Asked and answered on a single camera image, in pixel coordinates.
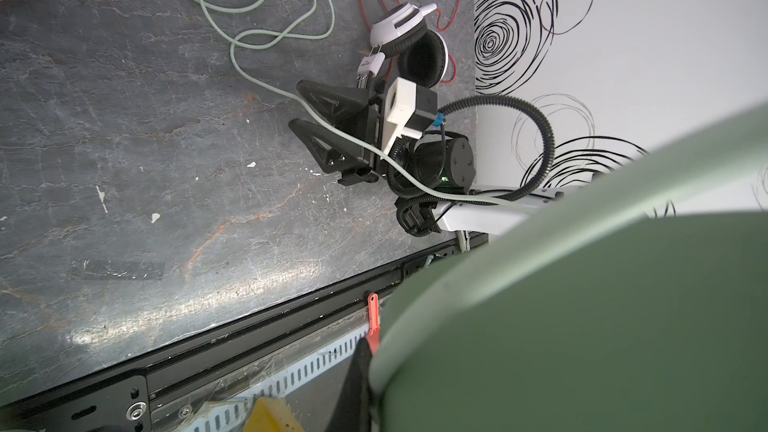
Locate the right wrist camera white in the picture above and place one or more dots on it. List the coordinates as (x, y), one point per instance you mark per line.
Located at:
(409, 110)

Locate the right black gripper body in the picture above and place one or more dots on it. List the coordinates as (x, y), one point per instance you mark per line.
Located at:
(362, 117)

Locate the yellow sponge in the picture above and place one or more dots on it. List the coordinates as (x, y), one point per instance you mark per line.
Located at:
(271, 415)

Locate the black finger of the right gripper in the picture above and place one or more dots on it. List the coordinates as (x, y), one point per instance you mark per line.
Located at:
(332, 152)
(339, 106)

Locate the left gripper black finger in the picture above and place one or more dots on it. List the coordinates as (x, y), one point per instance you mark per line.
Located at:
(352, 412)

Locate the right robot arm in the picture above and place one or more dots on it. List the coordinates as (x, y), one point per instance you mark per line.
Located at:
(434, 178)

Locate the green headphones with cable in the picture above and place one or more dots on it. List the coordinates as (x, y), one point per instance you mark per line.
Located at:
(639, 304)

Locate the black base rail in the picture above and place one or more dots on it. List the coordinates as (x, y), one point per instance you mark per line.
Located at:
(161, 388)

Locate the white slotted cable duct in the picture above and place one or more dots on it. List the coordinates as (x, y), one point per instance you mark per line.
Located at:
(281, 375)

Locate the red dustpan brush handle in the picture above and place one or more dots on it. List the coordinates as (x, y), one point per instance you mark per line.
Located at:
(373, 334)

